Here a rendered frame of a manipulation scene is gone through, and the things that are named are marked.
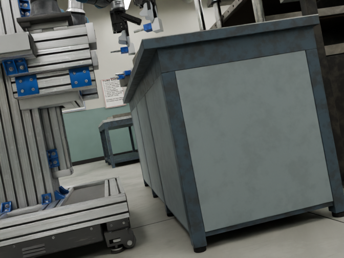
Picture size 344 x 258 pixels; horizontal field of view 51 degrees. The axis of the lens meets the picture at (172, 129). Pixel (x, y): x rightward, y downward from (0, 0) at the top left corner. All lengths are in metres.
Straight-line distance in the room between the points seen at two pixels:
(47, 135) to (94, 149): 7.30
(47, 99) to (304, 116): 1.13
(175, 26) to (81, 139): 3.85
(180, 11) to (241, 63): 8.76
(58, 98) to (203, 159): 0.78
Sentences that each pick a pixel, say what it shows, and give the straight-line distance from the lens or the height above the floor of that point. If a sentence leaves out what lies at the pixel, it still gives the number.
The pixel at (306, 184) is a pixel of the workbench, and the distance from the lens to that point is 1.51.
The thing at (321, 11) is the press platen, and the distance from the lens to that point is 2.59.
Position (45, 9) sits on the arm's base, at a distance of 1.73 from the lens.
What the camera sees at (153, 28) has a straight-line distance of 1.66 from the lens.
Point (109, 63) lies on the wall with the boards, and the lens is 9.41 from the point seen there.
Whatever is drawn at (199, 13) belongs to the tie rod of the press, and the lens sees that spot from 3.48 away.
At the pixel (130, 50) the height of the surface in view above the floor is 0.92.
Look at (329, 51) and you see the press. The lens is 2.43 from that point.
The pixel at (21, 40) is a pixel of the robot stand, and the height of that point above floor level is 0.92.
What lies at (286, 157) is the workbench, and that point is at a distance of 1.46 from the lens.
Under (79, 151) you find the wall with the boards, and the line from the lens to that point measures 9.16.
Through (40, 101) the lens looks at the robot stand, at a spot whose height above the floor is 0.70.
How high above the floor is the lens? 0.47
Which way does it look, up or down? level
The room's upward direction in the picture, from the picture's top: 11 degrees counter-clockwise
